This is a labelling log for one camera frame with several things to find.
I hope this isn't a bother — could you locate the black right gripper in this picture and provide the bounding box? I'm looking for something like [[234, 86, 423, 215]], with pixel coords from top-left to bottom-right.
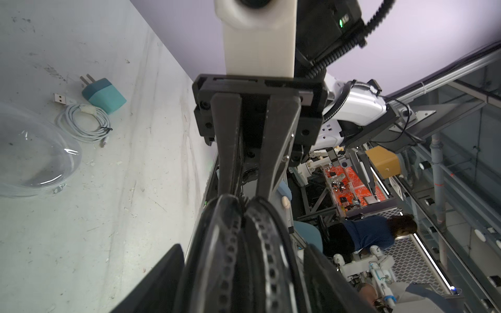
[[193, 74, 328, 200]]

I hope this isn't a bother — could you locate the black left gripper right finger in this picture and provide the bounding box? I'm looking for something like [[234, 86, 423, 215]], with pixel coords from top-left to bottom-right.
[[303, 245, 376, 313]]

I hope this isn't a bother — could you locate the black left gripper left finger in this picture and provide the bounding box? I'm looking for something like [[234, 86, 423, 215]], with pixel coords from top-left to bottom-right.
[[112, 244, 185, 312]]

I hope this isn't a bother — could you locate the clear pouch with black zipper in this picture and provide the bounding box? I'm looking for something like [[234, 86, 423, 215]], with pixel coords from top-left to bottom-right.
[[174, 194, 311, 312]]

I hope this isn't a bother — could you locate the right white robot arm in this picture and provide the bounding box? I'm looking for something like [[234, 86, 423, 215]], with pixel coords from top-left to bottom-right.
[[193, 74, 401, 199]]

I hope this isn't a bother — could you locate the person in blue shirt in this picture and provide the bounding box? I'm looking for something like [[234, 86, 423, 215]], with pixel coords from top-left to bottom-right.
[[323, 215, 418, 257]]

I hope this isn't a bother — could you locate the clear empty plastic pouch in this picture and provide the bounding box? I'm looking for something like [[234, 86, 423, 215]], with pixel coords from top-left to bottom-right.
[[1, 103, 82, 198]]

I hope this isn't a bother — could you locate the teal wall charger plug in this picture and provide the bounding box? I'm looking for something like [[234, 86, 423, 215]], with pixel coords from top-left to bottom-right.
[[80, 74, 127, 115]]

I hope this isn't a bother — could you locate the white coiled cable by teal charger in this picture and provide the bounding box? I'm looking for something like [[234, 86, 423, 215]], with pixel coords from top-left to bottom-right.
[[53, 93, 114, 149]]

